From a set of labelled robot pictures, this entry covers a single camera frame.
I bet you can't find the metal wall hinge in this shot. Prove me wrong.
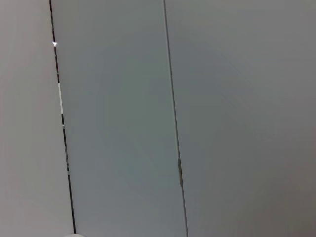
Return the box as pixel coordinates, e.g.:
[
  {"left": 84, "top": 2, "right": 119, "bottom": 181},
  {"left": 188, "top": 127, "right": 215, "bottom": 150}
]
[{"left": 177, "top": 157, "right": 184, "bottom": 188}]

